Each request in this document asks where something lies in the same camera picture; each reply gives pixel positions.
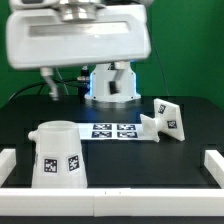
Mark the white marker sheet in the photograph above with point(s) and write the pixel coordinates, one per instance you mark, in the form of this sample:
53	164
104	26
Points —
110	131

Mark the white left rail block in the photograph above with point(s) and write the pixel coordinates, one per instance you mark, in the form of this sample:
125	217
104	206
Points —
7	163

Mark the white lamp shade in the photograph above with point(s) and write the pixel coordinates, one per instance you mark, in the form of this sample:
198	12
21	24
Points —
58	157

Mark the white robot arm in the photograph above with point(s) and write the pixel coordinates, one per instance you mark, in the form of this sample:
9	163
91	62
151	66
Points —
86	10

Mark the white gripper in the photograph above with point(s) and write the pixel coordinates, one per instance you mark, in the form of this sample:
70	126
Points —
40	39

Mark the white light bulb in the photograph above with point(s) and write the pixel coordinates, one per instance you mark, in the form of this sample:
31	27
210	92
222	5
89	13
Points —
32	135

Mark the white lamp base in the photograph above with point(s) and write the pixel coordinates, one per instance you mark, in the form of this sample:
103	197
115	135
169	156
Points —
167	120

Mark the white front rail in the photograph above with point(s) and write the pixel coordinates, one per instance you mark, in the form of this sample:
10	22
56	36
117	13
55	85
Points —
111	202

